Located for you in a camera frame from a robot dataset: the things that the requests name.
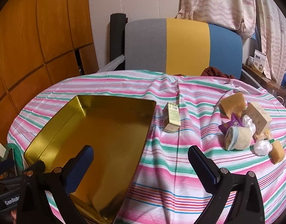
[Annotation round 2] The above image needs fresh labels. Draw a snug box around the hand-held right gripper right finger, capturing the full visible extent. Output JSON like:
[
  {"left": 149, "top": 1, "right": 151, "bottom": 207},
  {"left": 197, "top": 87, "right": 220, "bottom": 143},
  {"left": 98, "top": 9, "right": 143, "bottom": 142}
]
[{"left": 188, "top": 145, "right": 266, "bottom": 224}]

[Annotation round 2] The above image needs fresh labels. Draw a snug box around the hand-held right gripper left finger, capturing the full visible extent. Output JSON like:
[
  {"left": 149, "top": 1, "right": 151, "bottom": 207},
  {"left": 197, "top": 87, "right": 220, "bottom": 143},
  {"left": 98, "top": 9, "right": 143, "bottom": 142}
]
[{"left": 16, "top": 145, "right": 95, "bottom": 224}]

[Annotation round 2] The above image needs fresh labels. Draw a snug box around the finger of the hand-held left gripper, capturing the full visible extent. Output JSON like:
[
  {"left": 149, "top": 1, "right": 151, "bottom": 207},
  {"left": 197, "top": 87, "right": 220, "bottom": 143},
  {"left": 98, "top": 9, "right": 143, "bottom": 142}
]
[
  {"left": 24, "top": 161, "right": 46, "bottom": 176},
  {"left": 0, "top": 159, "right": 16, "bottom": 176}
]

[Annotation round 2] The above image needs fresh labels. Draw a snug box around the gold metal tin box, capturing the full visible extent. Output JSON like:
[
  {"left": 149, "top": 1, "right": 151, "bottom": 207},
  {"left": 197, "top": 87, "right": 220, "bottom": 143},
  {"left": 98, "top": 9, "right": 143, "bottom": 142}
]
[{"left": 24, "top": 95, "right": 157, "bottom": 223}]

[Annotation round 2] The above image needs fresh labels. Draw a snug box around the cream and blue sock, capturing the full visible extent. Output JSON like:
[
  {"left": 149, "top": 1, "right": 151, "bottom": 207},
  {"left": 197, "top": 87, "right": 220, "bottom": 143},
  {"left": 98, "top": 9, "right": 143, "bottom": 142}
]
[{"left": 225, "top": 126, "right": 253, "bottom": 151}]

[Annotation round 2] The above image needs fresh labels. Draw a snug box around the clear cracker packet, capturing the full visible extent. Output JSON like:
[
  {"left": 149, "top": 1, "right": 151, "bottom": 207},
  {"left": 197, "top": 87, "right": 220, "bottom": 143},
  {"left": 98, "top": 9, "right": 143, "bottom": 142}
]
[{"left": 254, "top": 131, "right": 275, "bottom": 144}]

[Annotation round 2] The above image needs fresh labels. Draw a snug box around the green and yellow small box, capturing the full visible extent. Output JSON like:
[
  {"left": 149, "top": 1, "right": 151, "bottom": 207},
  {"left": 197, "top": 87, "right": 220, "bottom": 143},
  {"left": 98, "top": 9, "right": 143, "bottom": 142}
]
[{"left": 162, "top": 102, "right": 181, "bottom": 133}]

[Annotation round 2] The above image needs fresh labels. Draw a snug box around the white cardboard box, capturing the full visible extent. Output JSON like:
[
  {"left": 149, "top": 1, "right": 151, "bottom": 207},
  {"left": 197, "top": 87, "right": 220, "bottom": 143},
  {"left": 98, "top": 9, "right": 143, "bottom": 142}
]
[{"left": 246, "top": 101, "right": 272, "bottom": 133}]

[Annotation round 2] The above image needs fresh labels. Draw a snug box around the large notched yellow sponge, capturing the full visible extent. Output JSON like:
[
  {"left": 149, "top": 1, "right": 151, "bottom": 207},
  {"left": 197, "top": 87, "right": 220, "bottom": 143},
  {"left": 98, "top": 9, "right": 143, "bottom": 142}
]
[{"left": 220, "top": 92, "right": 245, "bottom": 116}]

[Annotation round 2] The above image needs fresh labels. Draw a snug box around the striped pink and green tablecloth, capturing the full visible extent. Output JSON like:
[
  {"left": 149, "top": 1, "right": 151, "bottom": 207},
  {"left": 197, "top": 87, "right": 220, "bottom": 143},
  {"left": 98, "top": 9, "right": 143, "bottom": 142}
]
[{"left": 6, "top": 70, "right": 286, "bottom": 224}]

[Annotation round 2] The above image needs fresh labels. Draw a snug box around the dark red cloth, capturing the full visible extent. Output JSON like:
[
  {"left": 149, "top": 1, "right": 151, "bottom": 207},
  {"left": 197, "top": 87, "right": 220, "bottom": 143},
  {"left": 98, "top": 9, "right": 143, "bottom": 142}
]
[{"left": 201, "top": 66, "right": 235, "bottom": 78}]

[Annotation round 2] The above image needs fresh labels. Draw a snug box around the translucent plastic sheet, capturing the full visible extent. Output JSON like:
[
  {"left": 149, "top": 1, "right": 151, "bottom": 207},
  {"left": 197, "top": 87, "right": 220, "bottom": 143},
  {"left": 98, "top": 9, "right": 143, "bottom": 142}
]
[{"left": 97, "top": 55, "right": 125, "bottom": 73}]

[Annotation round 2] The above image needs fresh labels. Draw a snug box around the wooden desk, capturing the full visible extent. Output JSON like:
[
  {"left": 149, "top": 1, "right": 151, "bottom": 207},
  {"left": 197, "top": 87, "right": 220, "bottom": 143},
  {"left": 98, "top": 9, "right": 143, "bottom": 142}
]
[{"left": 242, "top": 63, "right": 286, "bottom": 98}]

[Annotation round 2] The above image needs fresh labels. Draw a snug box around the white and tan carton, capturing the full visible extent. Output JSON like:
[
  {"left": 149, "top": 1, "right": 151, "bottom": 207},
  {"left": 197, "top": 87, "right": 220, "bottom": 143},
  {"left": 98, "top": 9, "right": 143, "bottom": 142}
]
[{"left": 253, "top": 50, "right": 268, "bottom": 73}]

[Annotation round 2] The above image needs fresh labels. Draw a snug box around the wooden wardrobe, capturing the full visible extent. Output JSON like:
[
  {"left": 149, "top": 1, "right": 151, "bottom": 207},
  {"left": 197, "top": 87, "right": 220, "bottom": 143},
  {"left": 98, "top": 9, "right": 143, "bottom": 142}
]
[{"left": 0, "top": 0, "right": 100, "bottom": 145}]

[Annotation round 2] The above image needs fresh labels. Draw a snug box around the grey yellow blue chair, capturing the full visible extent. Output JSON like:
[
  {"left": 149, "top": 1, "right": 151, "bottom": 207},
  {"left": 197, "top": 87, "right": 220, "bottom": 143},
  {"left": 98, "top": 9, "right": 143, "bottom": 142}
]
[{"left": 124, "top": 18, "right": 243, "bottom": 80}]

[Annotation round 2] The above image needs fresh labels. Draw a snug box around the black rolled mat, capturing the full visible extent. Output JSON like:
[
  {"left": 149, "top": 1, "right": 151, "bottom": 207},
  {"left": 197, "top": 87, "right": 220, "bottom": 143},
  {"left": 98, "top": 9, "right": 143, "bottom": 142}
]
[{"left": 110, "top": 13, "right": 127, "bottom": 62}]

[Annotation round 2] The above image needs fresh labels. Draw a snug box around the hanging patterned pink curtain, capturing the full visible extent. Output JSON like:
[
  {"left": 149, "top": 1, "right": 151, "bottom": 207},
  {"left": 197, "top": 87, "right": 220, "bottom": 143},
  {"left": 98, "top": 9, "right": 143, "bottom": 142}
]
[{"left": 253, "top": 0, "right": 286, "bottom": 80}]

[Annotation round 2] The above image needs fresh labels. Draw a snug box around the tied patterned pink curtain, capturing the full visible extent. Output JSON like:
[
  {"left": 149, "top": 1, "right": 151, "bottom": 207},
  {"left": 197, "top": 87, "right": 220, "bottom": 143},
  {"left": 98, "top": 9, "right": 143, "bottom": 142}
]
[{"left": 176, "top": 0, "right": 257, "bottom": 39}]

